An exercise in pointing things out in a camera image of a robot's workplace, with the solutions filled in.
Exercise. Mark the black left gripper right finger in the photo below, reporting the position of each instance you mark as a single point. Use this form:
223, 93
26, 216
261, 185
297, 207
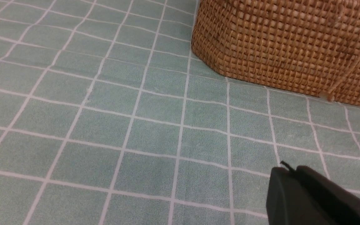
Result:
341, 206

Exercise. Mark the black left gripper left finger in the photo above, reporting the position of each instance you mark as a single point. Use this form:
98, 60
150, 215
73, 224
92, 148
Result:
295, 196

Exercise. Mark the woven wicker basket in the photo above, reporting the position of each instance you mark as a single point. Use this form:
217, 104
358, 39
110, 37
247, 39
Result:
310, 47

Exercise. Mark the green checked tablecloth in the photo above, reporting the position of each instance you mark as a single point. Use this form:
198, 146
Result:
108, 118

